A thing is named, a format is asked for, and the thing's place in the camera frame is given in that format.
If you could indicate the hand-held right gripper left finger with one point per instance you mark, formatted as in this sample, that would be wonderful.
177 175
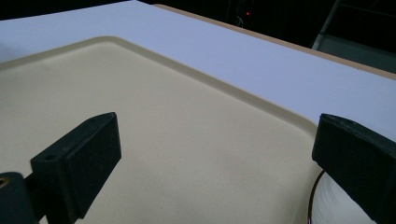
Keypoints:
77 168

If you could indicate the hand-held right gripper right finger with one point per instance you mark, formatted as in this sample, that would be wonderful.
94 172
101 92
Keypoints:
358 158

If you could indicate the beige plastic tray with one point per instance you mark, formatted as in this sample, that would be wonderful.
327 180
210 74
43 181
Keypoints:
174 130

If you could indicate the grey metal stand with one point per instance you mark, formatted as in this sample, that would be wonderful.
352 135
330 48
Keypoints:
351 46

